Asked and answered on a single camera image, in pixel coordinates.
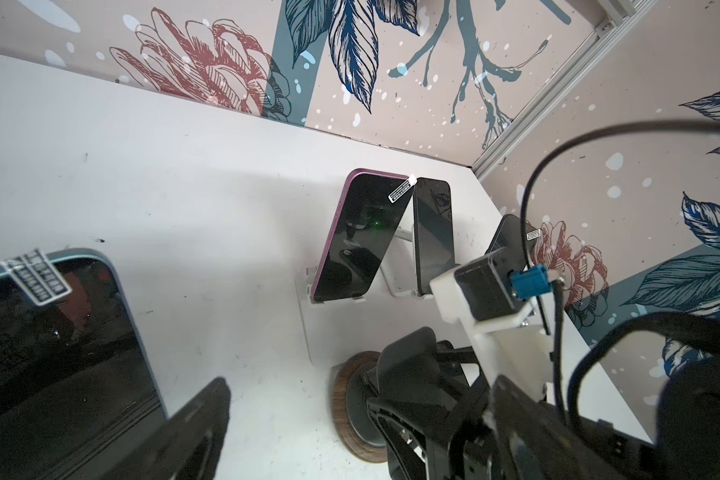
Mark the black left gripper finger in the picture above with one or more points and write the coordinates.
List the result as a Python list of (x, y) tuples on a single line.
[(188, 446)]

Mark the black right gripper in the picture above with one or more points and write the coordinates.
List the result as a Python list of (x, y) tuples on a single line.
[(436, 425)]

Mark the blue-edged phone with sticker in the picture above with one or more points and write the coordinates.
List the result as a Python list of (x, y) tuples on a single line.
[(77, 392)]

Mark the black phone with label sticker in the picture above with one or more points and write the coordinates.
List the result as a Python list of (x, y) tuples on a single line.
[(508, 236)]

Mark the silver-edged black phone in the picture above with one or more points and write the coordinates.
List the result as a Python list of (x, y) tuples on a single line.
[(433, 234)]

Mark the purple-edged black phone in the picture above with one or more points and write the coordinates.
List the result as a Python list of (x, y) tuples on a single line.
[(371, 206)]

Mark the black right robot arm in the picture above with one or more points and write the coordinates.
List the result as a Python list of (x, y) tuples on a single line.
[(687, 444)]

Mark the white phone stand left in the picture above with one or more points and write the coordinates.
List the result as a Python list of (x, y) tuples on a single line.
[(336, 330)]

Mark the white phone stand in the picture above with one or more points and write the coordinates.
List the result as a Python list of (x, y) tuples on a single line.
[(336, 330), (398, 266)]

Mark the white phone stand right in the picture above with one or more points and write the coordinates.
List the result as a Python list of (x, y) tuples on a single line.
[(398, 266)]

